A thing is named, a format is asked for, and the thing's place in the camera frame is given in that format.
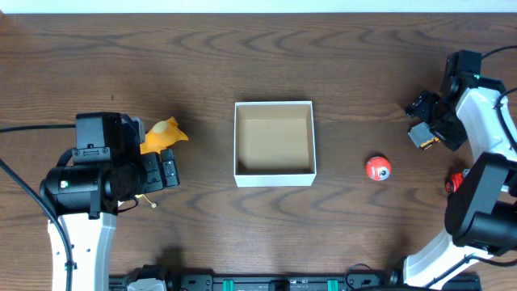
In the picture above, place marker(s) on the white cardboard box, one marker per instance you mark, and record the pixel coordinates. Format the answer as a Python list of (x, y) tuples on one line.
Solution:
[(274, 144)]

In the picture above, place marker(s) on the yellow grey toy truck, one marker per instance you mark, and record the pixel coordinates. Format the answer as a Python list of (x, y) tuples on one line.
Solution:
[(422, 137)]

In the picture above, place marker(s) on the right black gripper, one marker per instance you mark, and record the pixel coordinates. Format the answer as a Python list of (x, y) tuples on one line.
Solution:
[(453, 137)]

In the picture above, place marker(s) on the black mounting rail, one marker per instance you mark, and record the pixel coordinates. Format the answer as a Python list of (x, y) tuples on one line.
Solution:
[(151, 277)]

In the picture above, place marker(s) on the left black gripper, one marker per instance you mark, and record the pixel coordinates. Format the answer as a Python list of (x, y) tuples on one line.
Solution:
[(153, 173)]

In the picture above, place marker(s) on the red toy fire truck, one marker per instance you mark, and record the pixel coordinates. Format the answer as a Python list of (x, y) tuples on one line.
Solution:
[(453, 182)]

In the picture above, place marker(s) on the red ball toy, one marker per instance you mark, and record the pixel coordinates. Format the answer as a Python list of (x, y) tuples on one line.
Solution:
[(378, 168)]

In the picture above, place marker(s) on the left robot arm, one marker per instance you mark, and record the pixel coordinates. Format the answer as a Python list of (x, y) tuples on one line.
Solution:
[(85, 198)]

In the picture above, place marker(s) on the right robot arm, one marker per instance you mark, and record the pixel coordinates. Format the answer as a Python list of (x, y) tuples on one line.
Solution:
[(478, 226)]

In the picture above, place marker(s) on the orange rubber animal toy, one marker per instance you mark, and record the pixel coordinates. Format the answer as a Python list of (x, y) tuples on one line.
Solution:
[(162, 135)]

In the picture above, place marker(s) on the cream pellet drum toy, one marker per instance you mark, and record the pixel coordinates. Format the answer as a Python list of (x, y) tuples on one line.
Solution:
[(144, 197)]

